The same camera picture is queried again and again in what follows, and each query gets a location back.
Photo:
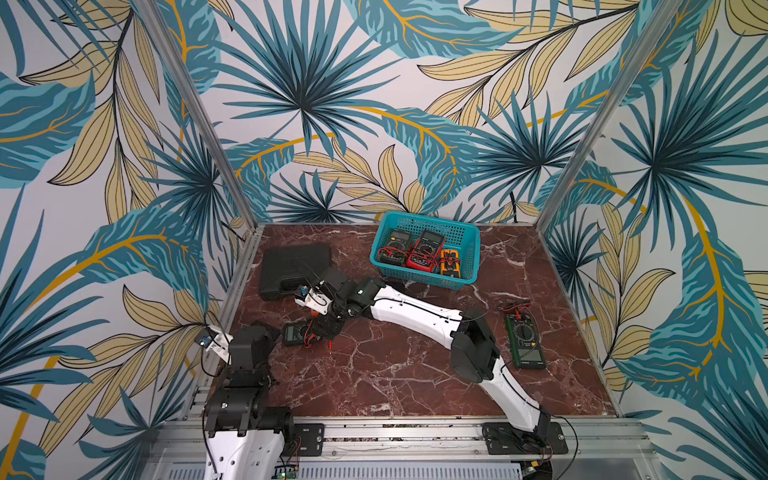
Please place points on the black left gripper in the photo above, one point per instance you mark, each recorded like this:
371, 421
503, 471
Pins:
271, 337

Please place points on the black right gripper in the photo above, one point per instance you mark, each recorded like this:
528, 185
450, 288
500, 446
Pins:
327, 324

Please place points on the red Aneng multimeter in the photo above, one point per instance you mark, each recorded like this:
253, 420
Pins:
425, 253

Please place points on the yellow multimeter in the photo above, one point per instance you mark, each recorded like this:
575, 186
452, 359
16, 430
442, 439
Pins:
450, 263

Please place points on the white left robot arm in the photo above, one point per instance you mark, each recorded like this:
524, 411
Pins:
244, 438

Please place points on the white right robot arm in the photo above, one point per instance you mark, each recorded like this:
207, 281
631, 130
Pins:
474, 353

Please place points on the teal plastic basket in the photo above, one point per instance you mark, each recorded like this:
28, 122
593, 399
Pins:
462, 237

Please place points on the black plastic tool case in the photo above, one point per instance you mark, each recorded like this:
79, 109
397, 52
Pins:
284, 269

